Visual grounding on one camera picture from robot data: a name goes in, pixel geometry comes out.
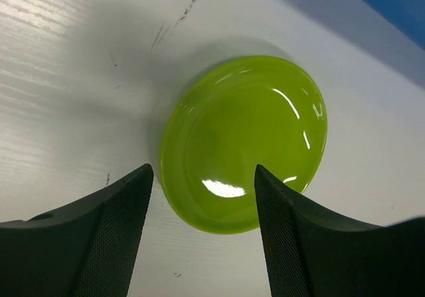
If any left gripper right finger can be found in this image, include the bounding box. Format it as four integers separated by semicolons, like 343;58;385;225
254;165;424;296

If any green plastic plate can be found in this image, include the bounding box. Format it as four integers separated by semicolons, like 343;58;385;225
159;55;327;235

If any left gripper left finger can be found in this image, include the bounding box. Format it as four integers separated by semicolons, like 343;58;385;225
1;164;153;296

